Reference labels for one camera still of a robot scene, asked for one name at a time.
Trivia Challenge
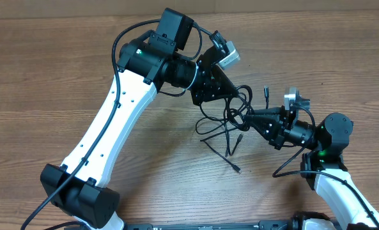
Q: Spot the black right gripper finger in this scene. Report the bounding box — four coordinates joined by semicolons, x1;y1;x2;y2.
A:
245;115;281;141
248;107;282;116

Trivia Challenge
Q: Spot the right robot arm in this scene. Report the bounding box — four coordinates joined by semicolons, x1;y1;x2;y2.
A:
244;104;379;229

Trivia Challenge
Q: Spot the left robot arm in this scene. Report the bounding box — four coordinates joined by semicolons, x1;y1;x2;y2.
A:
40;8;240;229

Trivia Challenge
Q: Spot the black usb cable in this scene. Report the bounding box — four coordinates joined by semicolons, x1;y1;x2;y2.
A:
194;84;270;174

